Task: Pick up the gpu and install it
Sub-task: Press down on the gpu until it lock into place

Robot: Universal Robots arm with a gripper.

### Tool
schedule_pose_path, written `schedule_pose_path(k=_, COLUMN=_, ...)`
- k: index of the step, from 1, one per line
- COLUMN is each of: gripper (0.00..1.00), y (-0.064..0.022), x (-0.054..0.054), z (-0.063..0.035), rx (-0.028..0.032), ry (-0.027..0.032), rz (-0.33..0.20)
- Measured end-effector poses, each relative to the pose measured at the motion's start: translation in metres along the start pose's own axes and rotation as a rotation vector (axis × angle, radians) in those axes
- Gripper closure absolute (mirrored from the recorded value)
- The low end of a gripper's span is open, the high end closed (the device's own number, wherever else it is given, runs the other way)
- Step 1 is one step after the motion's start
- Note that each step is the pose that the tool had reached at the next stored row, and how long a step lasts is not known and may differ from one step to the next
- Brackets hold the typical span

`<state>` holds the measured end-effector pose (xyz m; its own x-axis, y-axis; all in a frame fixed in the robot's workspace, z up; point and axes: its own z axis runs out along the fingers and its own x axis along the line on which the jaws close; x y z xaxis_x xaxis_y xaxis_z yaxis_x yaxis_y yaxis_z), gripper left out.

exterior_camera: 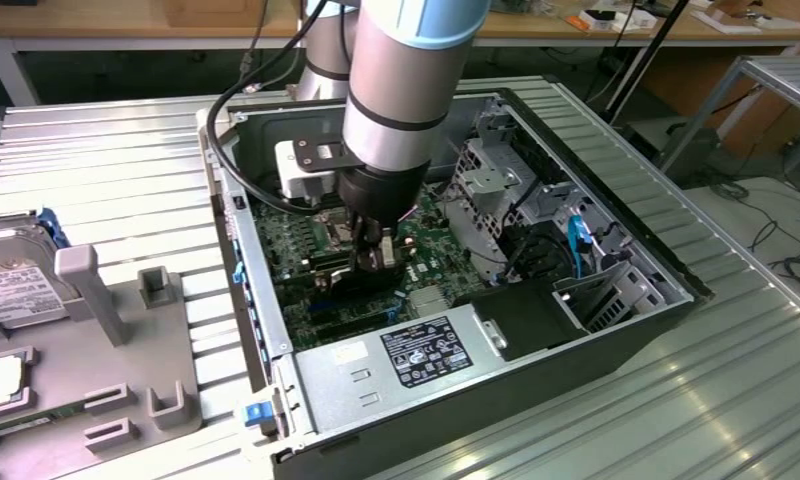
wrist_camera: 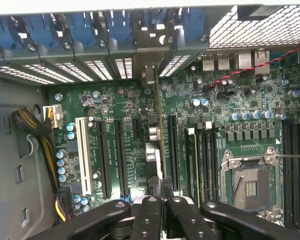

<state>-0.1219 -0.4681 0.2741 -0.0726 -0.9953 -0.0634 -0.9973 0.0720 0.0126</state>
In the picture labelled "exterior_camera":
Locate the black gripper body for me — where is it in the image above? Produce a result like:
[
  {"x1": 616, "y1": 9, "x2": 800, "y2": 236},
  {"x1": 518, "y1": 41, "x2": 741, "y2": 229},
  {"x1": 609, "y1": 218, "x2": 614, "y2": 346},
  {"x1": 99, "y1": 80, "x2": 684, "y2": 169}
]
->
[{"x1": 335, "y1": 162, "x2": 431, "y2": 226}]

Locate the CPU socket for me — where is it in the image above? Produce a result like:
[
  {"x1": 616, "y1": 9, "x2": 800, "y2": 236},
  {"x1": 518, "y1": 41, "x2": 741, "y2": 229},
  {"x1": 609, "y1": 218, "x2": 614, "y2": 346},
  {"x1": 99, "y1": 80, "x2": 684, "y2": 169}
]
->
[{"x1": 313, "y1": 205, "x2": 359, "y2": 244}]

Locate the green motherboard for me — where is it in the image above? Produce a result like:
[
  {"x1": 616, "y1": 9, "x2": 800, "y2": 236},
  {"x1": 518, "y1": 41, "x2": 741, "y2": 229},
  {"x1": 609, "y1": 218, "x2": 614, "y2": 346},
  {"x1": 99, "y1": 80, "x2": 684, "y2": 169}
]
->
[{"x1": 250, "y1": 174, "x2": 508, "y2": 351}]

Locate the silver chipset heatsink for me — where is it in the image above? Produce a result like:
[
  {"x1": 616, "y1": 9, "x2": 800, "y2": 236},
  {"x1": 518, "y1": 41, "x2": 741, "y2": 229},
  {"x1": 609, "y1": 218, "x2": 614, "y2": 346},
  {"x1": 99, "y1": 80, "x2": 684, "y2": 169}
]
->
[{"x1": 409, "y1": 288, "x2": 455, "y2": 314}]

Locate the black expansion slot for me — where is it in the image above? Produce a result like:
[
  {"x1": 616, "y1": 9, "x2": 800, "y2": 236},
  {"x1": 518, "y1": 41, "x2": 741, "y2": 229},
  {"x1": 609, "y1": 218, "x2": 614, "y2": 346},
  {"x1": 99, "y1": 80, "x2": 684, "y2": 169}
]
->
[
  {"x1": 317, "y1": 322, "x2": 389, "y2": 344},
  {"x1": 311, "y1": 310, "x2": 391, "y2": 331}
]

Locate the metal disk bay cage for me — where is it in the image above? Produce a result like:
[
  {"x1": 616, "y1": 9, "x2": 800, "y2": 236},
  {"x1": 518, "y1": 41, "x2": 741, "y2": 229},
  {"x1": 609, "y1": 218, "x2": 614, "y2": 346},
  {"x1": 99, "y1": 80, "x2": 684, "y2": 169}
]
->
[{"x1": 449, "y1": 99, "x2": 632, "y2": 281}]

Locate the grey power supply unit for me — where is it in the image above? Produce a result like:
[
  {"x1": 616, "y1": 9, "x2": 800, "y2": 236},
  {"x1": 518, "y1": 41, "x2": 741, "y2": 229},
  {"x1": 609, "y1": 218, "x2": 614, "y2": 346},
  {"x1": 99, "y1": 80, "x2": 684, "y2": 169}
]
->
[{"x1": 290, "y1": 305, "x2": 512, "y2": 435}]

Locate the blue case latch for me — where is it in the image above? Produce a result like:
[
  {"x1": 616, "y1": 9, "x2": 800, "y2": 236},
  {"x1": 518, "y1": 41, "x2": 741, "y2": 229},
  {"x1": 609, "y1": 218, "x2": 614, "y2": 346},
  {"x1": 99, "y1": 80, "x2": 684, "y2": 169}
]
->
[{"x1": 239, "y1": 402, "x2": 271, "y2": 429}]

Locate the silver perforated disk caddy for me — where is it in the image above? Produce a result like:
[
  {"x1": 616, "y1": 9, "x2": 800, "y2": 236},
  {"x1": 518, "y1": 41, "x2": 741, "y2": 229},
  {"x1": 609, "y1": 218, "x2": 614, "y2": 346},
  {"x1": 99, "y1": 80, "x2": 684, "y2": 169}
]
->
[{"x1": 552, "y1": 259, "x2": 672, "y2": 334}]

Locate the black open PC case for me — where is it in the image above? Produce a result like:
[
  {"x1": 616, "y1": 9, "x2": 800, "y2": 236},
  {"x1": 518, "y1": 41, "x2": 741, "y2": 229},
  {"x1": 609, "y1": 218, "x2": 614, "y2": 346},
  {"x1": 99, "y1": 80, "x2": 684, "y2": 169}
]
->
[{"x1": 195, "y1": 87, "x2": 716, "y2": 480}]

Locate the wooden desk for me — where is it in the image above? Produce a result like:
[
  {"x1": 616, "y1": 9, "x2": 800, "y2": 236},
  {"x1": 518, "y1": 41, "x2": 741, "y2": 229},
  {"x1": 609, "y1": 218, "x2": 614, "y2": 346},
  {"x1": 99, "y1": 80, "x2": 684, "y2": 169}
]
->
[{"x1": 0, "y1": 0, "x2": 800, "y2": 54}]

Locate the black floor box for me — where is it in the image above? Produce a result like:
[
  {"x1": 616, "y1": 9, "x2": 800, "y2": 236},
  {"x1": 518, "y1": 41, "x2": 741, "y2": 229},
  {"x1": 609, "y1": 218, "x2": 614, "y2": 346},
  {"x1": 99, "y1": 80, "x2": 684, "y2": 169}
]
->
[{"x1": 622, "y1": 117, "x2": 721, "y2": 186}]

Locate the black pole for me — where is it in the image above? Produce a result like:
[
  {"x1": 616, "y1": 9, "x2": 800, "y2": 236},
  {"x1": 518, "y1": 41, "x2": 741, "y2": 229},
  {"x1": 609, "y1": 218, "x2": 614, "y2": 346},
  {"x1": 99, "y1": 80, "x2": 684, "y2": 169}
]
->
[{"x1": 602, "y1": 0, "x2": 692, "y2": 121}]

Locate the small black box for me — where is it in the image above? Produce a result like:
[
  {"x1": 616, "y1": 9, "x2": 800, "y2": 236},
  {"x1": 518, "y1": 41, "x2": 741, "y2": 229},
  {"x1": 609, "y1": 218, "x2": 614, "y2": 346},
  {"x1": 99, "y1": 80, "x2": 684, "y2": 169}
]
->
[{"x1": 582, "y1": 8, "x2": 632, "y2": 24}]

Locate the grey parts rack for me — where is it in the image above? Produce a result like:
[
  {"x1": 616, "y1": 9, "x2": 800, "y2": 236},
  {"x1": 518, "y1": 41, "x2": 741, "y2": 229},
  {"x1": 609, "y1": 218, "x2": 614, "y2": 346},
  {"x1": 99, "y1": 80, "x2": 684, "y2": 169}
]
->
[{"x1": 0, "y1": 212, "x2": 205, "y2": 480}]

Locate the small white box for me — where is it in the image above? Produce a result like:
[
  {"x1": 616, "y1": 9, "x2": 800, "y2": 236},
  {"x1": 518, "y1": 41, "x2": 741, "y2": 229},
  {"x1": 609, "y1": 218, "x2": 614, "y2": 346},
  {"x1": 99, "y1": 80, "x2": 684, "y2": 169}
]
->
[{"x1": 612, "y1": 12, "x2": 658, "y2": 31}]

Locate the brown wooden cabinet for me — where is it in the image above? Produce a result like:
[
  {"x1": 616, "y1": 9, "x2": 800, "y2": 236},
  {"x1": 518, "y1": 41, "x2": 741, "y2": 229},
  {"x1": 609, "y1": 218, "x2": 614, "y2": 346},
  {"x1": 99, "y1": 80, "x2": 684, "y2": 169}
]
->
[{"x1": 636, "y1": 47, "x2": 800, "y2": 159}]

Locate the flat white box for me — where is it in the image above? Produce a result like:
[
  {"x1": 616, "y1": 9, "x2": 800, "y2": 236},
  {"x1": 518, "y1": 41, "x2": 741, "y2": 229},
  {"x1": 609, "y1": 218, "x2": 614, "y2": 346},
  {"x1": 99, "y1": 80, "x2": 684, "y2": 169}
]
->
[{"x1": 689, "y1": 7, "x2": 765, "y2": 35}]

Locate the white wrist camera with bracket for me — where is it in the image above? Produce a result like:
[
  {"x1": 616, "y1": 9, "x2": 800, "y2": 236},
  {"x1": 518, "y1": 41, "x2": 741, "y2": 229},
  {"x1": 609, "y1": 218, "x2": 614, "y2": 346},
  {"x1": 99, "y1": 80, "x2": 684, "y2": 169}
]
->
[{"x1": 273, "y1": 137, "x2": 367, "y2": 201}]

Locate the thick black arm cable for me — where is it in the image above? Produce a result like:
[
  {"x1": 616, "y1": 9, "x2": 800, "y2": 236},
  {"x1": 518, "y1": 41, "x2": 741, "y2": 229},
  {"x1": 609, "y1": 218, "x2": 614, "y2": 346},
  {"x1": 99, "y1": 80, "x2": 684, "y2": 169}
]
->
[{"x1": 202, "y1": 0, "x2": 347, "y2": 215}]

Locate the blue wire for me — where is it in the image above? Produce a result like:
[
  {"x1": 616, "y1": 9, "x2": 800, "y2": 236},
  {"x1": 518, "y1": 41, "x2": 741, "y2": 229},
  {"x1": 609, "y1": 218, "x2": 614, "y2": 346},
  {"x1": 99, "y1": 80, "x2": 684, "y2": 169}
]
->
[{"x1": 564, "y1": 213, "x2": 605, "y2": 281}]

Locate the hard disk with blue bracket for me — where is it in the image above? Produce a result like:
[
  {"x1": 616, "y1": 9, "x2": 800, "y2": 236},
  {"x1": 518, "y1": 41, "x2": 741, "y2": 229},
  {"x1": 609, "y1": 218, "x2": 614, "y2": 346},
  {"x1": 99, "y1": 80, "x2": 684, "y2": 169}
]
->
[{"x1": 0, "y1": 208, "x2": 73, "y2": 331}]

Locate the aluminium frame table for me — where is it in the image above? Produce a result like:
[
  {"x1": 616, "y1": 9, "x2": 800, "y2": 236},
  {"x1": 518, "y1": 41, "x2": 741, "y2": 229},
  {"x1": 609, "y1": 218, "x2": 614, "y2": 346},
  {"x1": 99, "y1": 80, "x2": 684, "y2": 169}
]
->
[{"x1": 658, "y1": 53, "x2": 800, "y2": 176}]

